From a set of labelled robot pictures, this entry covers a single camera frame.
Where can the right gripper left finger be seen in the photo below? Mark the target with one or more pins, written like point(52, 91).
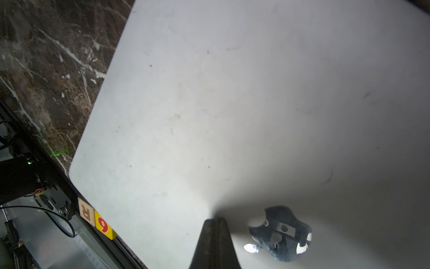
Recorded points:
point(204, 255)

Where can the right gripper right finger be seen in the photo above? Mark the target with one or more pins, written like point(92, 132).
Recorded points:
point(226, 257)

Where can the yellow number 6 block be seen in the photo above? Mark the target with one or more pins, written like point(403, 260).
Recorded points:
point(104, 227)

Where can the wooden letter R block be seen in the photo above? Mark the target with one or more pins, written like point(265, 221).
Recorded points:
point(86, 211)

